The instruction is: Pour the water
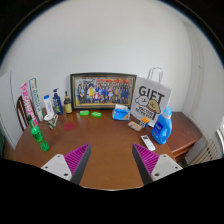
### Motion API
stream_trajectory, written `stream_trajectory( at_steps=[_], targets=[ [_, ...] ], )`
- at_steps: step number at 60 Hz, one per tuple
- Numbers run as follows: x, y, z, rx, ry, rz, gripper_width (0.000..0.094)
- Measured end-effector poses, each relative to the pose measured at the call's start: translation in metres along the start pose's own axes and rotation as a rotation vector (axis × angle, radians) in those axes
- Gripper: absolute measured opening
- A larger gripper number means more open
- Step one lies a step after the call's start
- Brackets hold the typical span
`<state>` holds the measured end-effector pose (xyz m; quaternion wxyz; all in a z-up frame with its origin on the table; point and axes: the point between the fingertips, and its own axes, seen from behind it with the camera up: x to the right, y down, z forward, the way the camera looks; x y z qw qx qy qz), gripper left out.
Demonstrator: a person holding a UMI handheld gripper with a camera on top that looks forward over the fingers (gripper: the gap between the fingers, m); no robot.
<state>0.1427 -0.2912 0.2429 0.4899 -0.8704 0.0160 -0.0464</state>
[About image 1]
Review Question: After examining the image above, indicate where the right green soap box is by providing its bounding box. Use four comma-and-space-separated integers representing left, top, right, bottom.
91, 111, 102, 118

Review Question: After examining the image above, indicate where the framed group photo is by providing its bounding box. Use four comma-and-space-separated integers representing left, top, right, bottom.
70, 72, 137, 110

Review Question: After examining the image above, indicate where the green soap box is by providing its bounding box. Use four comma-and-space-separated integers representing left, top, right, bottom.
91, 111, 102, 118
79, 110, 90, 116

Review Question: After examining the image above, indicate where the brown pump bottle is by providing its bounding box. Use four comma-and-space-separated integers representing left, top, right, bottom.
64, 91, 72, 114

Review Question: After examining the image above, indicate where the red round coaster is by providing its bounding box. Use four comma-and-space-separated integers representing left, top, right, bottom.
64, 122, 75, 131

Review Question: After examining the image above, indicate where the white bottle blue cap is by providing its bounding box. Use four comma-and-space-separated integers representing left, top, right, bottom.
44, 95, 54, 115

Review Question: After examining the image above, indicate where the white green badminton tube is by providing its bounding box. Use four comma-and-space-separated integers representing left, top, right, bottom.
29, 78, 44, 122

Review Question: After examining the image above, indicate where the blue detergent bottle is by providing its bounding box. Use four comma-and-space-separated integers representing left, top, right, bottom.
151, 107, 172, 144

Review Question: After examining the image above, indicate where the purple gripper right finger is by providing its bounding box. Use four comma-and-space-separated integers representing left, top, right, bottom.
132, 144, 182, 185

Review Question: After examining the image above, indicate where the green plastic soda bottle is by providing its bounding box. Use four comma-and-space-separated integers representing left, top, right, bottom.
27, 116, 49, 151

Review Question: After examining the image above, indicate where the blue tissue pack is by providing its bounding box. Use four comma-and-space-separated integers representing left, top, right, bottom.
112, 104, 130, 121

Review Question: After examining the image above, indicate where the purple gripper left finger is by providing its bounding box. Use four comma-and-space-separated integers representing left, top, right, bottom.
42, 144, 91, 185

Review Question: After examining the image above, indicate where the white remote control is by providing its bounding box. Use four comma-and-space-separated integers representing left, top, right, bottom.
141, 135, 156, 151

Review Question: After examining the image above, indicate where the white gift paper bag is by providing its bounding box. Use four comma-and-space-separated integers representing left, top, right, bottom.
131, 67, 172, 127

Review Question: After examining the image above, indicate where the left green soap box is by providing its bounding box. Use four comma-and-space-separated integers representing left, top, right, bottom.
79, 110, 90, 116

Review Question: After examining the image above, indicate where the white patterned mug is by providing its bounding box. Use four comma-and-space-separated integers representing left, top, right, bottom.
44, 114, 58, 129

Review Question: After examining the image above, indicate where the white radiator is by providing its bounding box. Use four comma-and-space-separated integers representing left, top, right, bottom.
190, 140, 218, 165

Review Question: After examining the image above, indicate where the pink badminton tube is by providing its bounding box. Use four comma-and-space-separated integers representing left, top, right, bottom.
20, 83, 38, 125

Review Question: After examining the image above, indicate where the small clear snack packet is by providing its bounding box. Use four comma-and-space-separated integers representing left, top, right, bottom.
128, 121, 142, 132

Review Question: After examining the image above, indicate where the dark blue pump bottle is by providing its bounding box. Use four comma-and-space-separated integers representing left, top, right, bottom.
53, 88, 63, 115

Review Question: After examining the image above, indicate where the rubiks cube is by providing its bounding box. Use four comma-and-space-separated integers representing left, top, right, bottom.
140, 118, 149, 128

